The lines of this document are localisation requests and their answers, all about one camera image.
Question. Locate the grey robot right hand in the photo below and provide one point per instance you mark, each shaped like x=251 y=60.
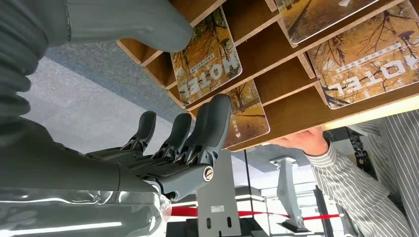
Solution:
x=65 y=170

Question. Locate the autumn tree hotel card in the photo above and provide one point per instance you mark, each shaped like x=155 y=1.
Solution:
x=206 y=62
x=317 y=16
x=247 y=117
x=370 y=59

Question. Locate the wooden card rack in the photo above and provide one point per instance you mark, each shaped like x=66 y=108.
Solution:
x=288 y=108

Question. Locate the person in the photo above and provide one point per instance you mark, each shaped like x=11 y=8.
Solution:
x=396 y=150

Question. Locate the ribbed grey right arm sleeve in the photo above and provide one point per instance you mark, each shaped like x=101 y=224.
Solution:
x=19 y=59

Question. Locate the grey metal stand plate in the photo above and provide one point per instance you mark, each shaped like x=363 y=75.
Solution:
x=217 y=196

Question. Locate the thin black pole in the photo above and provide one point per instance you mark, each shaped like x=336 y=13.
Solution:
x=248 y=183

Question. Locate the grey curved metal stand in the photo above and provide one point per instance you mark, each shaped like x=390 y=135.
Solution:
x=289 y=193

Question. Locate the red barrier tape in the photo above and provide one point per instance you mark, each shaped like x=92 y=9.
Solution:
x=314 y=217

